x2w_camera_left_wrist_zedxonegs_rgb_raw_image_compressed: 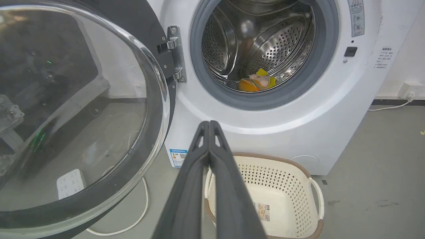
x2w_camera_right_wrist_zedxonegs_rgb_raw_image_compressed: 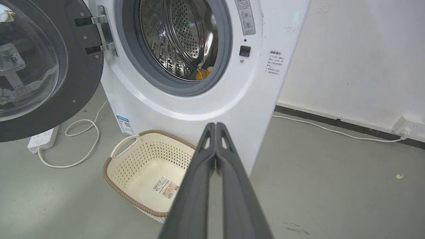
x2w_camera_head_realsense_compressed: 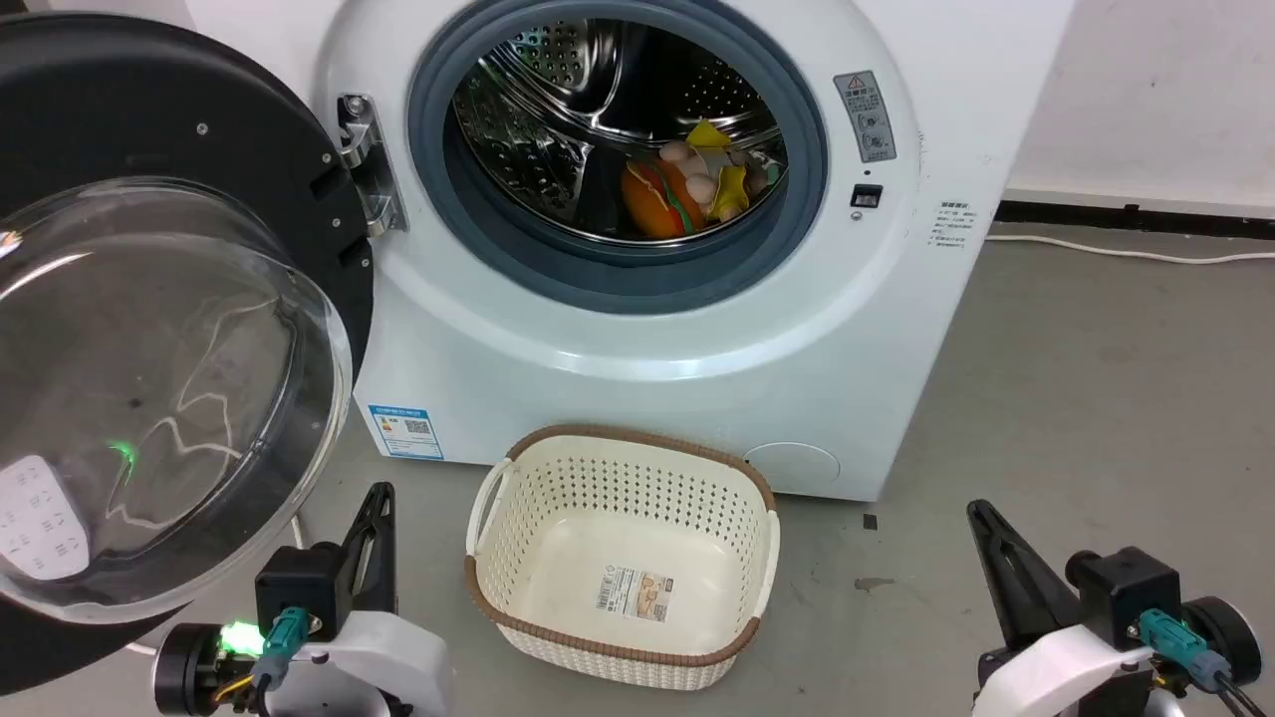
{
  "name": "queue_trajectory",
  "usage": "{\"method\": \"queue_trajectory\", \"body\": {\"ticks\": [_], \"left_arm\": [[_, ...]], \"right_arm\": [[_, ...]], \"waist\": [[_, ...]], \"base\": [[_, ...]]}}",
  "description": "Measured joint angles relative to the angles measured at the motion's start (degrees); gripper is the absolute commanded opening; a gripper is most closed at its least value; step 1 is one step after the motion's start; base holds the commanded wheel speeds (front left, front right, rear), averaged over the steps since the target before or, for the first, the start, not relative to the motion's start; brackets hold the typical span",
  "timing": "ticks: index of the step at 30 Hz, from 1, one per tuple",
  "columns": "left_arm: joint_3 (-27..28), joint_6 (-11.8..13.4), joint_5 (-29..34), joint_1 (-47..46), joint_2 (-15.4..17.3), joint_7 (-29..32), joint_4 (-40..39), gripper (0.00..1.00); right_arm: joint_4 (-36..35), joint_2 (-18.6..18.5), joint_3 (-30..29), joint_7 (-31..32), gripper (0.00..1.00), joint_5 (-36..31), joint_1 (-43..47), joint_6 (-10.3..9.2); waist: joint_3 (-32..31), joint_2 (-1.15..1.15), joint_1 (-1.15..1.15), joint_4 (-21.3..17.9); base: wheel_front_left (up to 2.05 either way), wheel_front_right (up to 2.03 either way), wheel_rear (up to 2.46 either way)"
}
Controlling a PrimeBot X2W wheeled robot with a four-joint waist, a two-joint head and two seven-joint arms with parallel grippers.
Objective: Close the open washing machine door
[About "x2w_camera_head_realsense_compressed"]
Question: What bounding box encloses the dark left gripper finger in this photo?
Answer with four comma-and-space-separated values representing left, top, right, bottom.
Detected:
365, 482, 398, 612
338, 498, 374, 610

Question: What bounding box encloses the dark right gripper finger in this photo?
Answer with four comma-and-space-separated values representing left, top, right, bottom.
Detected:
967, 499, 1084, 650

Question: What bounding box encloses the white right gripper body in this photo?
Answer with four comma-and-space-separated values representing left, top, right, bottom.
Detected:
974, 596, 1263, 717

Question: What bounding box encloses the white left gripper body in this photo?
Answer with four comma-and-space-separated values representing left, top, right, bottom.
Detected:
152, 609, 455, 717

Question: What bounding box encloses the white front-load washing machine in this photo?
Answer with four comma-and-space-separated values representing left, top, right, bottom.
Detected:
317, 0, 1079, 502

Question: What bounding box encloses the chrome door hinge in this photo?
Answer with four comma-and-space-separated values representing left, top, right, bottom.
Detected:
337, 94, 409, 238

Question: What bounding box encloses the black door with clear dome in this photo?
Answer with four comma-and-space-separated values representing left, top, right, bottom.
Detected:
0, 12, 376, 670

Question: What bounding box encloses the blue energy rating sticker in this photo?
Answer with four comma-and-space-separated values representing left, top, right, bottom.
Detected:
367, 403, 445, 461

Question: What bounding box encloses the cream laundry basket brown rim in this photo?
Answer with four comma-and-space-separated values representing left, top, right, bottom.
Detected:
464, 424, 781, 692

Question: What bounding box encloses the round white filter cover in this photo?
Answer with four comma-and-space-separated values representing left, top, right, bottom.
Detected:
742, 441, 843, 496

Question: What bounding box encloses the paper product label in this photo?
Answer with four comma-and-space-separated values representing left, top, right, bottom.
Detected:
595, 566, 670, 623

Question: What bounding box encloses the orange hamburger plush toy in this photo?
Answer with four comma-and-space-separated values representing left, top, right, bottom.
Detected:
622, 159, 706, 240

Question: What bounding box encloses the perforated steel drum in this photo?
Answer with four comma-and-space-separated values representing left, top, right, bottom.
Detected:
453, 18, 788, 245

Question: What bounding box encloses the grey warning sticker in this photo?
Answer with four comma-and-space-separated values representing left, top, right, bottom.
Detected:
834, 70, 897, 164

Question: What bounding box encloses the yellow clothed doll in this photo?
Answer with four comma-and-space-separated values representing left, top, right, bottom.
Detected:
657, 119, 788, 222

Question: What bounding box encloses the teal left connector cable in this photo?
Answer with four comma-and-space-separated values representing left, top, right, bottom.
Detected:
249, 605, 312, 694

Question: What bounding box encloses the teal connector cable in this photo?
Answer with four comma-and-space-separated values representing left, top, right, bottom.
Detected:
1139, 608, 1275, 717
249, 605, 312, 694

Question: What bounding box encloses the teal right connector cable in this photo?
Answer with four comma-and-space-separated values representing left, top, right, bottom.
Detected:
1139, 608, 1275, 717

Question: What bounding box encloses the white floor cable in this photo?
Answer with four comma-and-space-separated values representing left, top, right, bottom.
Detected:
986, 233, 1275, 266

